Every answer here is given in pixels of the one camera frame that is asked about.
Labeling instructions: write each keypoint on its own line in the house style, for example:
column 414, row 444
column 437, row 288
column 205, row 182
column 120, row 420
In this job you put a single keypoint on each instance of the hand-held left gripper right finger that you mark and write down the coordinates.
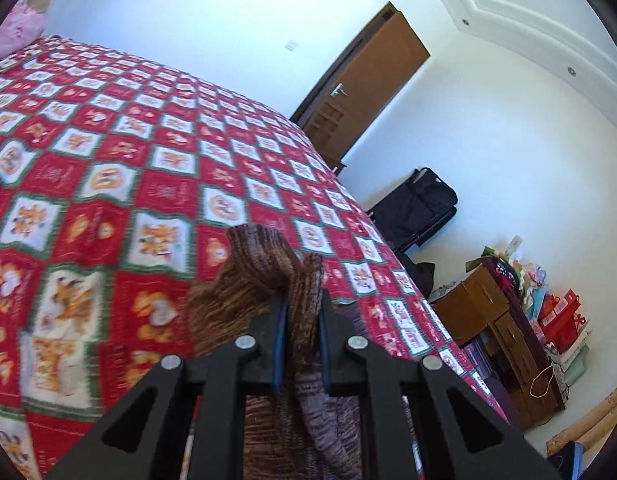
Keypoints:
column 327, row 360

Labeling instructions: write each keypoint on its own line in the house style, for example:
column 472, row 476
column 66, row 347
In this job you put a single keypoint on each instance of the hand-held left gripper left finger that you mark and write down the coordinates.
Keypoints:
column 277, row 360

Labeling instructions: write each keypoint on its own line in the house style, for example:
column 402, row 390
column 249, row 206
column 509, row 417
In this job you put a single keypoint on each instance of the brown knitted sweater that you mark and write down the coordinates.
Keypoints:
column 268, row 280

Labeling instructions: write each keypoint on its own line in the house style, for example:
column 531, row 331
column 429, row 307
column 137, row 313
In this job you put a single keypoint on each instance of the dark cloth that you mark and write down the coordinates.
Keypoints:
column 419, row 276

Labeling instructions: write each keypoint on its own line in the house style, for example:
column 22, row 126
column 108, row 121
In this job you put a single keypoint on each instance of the brown wooden desk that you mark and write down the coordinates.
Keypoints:
column 498, row 330

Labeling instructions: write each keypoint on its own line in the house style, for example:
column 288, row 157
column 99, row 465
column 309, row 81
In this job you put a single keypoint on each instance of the black suitcase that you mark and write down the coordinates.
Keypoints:
column 418, row 207

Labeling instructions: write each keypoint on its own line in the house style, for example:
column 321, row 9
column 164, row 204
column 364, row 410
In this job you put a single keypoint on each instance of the black printed cap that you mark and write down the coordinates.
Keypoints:
column 504, row 274

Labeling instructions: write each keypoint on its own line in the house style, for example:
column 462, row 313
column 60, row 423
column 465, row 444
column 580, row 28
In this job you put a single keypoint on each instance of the red checkered printed blanket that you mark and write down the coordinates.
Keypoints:
column 138, row 185

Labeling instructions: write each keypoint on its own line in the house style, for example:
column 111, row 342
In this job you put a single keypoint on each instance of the red gift bag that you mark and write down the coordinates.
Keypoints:
column 563, row 322

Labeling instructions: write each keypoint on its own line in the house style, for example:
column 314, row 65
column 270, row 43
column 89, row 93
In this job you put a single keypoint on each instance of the rolled cork mat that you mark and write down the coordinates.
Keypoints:
column 586, row 422

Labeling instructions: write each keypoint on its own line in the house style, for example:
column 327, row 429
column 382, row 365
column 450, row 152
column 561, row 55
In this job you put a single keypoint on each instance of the brown wooden door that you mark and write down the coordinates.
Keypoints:
column 363, row 85

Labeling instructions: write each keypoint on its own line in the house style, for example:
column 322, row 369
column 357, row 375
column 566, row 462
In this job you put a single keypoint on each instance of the pink pillow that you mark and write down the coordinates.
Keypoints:
column 18, row 27

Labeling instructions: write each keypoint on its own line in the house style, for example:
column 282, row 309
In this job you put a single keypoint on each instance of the white wall switch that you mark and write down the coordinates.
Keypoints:
column 291, row 45

